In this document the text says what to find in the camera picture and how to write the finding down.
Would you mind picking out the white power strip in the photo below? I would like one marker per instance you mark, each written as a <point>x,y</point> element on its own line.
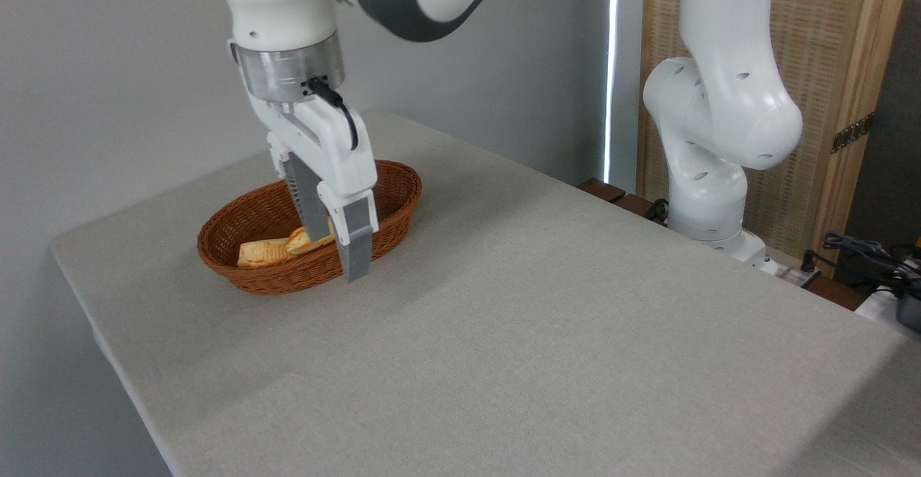
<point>790,274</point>

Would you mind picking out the pale bread roll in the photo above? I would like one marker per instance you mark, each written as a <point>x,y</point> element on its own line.
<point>259,254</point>

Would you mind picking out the white Franka Panda arm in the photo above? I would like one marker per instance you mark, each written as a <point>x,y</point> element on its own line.
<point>280,2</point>

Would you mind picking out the dark grey round device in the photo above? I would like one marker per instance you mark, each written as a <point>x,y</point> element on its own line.
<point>910,311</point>

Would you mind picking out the brass screen hinge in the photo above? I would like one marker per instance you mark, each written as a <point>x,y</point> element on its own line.
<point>853,133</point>

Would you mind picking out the golden scored bread loaf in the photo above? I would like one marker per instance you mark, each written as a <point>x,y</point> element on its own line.
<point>302,241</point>

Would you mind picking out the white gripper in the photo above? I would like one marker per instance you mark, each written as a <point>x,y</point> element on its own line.
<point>331,153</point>

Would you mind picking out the dark grey partition panel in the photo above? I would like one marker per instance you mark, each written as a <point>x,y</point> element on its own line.
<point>896,139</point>

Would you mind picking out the grey fabric tablecloth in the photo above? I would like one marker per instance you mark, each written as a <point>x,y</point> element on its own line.
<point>575,355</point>

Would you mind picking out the black power plug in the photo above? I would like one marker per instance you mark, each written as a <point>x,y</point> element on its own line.
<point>809,261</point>

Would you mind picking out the brown wicker basket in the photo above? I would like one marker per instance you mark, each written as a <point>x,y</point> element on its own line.
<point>237,229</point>

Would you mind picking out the wooden rattan folding screen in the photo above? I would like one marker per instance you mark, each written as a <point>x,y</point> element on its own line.
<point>827,45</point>

